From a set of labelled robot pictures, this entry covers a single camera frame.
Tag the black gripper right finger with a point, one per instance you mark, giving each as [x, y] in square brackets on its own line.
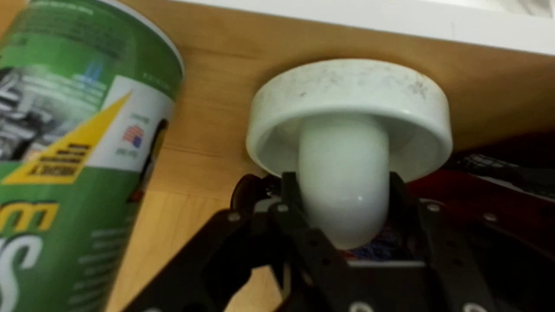
[466, 245]

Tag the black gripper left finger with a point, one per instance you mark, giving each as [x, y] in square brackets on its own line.
[263, 227]

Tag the white mushroom-shaped object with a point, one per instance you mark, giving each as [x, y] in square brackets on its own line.
[344, 127]

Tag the green wipes canister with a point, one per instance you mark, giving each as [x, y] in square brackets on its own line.
[88, 90]

